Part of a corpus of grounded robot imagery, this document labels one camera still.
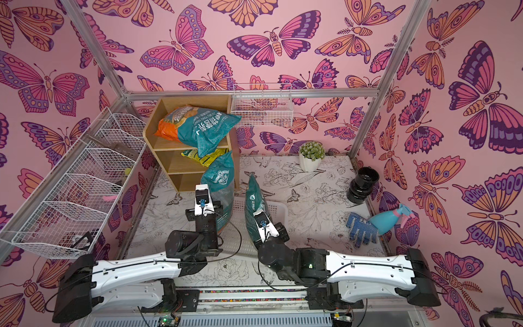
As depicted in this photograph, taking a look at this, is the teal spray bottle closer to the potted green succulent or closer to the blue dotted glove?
the blue dotted glove

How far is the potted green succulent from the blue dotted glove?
0.32m

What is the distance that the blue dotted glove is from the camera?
2.82 feet

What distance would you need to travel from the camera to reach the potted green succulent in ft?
3.35
